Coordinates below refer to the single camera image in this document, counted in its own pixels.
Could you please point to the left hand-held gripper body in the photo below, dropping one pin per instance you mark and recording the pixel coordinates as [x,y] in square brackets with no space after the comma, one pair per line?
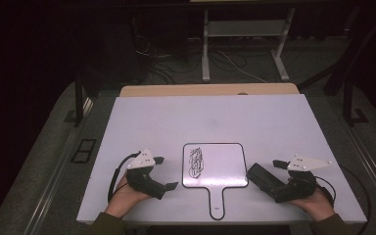
[140,181]

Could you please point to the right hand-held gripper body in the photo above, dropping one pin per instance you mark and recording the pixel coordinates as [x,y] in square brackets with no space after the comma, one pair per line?
[302,184]

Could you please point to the black whiteboard eraser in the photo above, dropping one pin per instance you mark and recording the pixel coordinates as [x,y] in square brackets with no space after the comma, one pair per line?
[263,178]

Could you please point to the person's left hand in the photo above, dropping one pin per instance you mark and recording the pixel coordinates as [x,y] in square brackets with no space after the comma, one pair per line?
[124,199]

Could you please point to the person's right hand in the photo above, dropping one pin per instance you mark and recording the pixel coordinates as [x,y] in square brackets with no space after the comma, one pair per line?
[318,205]

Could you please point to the black metal stand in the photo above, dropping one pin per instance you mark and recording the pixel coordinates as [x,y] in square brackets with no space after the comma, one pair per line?
[347,94]

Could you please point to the white metal stand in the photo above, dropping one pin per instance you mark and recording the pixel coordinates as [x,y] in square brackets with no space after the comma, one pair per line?
[244,28]

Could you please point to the black floor socket frame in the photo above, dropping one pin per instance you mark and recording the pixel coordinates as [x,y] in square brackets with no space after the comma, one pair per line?
[84,150]

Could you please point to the metal floor rail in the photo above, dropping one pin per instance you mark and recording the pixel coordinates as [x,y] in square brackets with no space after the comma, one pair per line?
[375,173]
[45,196]

